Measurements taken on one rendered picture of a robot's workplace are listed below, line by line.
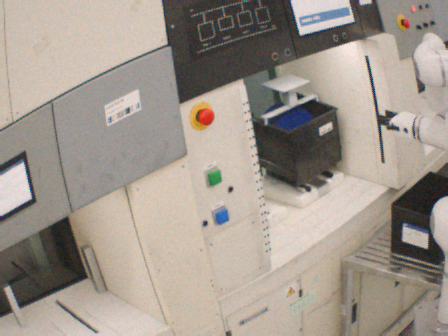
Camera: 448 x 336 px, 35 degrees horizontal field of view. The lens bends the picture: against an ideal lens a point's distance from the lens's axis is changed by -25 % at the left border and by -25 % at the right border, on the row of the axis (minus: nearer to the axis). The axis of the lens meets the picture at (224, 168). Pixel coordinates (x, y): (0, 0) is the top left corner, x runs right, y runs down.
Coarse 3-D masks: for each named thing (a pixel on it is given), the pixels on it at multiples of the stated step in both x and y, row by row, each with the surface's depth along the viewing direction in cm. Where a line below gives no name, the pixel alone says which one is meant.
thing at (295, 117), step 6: (294, 108) 270; (300, 108) 271; (288, 114) 269; (294, 114) 270; (300, 114) 272; (306, 114) 274; (282, 120) 268; (288, 120) 269; (294, 120) 271; (300, 120) 273; (306, 120) 274; (282, 126) 268; (288, 126) 270; (294, 126) 272
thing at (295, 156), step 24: (288, 96) 264; (312, 96) 272; (264, 120) 261; (312, 120) 261; (336, 120) 268; (264, 144) 268; (288, 144) 259; (312, 144) 263; (336, 144) 271; (288, 168) 263; (312, 168) 266
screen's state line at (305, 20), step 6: (324, 12) 229; (330, 12) 231; (336, 12) 233; (342, 12) 235; (348, 12) 237; (300, 18) 223; (306, 18) 225; (312, 18) 226; (318, 18) 228; (324, 18) 230; (330, 18) 232; (336, 18) 233; (300, 24) 223; (306, 24) 225
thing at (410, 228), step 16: (432, 176) 254; (416, 192) 251; (432, 192) 257; (400, 208) 236; (416, 208) 253; (432, 208) 259; (400, 224) 238; (416, 224) 231; (400, 240) 241; (416, 240) 233; (432, 240) 226; (416, 256) 235; (432, 256) 228
